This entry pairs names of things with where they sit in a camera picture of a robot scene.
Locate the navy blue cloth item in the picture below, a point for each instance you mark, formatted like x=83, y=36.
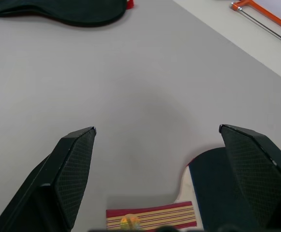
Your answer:
x=210, y=191

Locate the orange hacksaw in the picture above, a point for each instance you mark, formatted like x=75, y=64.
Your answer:
x=263, y=19

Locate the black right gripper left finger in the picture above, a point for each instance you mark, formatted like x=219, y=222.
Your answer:
x=65, y=178

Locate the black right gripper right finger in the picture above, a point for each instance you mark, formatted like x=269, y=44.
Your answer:
x=256, y=178

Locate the black and red case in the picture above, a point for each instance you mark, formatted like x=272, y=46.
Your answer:
x=58, y=10

